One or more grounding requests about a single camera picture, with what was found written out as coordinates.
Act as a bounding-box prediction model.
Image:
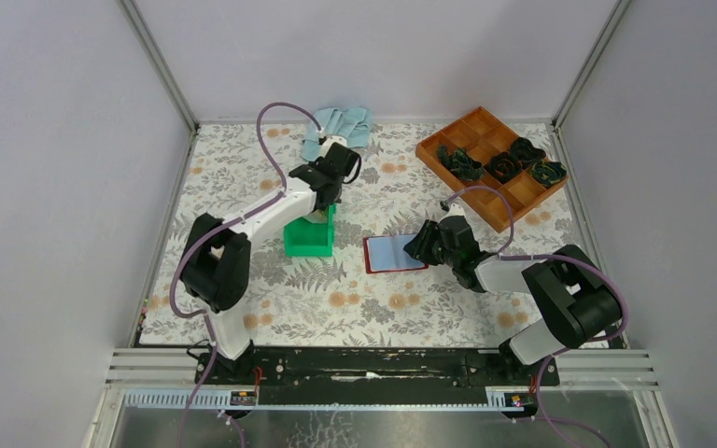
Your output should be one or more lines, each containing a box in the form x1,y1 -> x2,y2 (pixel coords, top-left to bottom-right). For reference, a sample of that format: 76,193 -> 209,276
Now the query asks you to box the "red leather card holder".
363,233 -> 429,274

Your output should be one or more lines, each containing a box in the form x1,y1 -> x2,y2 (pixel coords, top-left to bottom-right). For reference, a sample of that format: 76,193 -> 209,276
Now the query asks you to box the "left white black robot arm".
170,143 -> 361,384

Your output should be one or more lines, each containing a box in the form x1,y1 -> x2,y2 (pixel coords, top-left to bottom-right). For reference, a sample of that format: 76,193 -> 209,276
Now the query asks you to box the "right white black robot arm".
404,216 -> 626,385

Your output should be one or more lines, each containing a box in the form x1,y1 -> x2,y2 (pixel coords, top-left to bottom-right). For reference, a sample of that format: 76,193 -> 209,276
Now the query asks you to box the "light blue cloth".
302,107 -> 373,161

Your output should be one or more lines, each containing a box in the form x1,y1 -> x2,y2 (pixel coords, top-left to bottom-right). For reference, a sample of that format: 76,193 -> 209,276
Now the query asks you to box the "dark rolled sock left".
435,145 -> 485,182

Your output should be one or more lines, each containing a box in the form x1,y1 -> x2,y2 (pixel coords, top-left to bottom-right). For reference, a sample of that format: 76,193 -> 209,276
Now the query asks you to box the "dark rolled sock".
509,137 -> 546,170
435,145 -> 485,182
529,160 -> 568,189
485,152 -> 523,184

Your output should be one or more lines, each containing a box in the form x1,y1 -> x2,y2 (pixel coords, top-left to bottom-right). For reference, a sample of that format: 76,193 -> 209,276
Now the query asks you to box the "green plastic bin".
283,204 -> 337,258

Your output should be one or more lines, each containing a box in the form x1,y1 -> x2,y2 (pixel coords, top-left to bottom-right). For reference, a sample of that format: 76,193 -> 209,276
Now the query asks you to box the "dark rolled sock middle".
485,152 -> 523,184

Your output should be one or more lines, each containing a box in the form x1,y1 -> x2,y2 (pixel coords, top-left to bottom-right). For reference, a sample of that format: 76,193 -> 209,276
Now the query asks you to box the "dark rolled sock top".
509,137 -> 546,170

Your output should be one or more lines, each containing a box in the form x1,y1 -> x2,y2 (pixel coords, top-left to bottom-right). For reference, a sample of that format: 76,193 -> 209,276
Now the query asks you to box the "dark rolled sock right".
529,160 -> 568,189

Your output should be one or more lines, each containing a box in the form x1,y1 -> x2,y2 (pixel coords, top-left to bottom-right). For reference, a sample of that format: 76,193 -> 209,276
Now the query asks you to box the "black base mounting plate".
186,346 -> 559,407

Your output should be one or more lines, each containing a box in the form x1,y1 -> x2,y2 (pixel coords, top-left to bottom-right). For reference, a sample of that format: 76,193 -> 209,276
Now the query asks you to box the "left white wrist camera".
319,135 -> 347,157

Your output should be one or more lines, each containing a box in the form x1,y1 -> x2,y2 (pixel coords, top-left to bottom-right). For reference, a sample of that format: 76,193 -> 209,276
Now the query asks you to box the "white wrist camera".
443,203 -> 465,219
319,135 -> 347,157

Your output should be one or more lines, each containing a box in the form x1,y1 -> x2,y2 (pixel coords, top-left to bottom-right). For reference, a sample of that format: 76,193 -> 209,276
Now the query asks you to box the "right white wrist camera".
443,203 -> 465,219

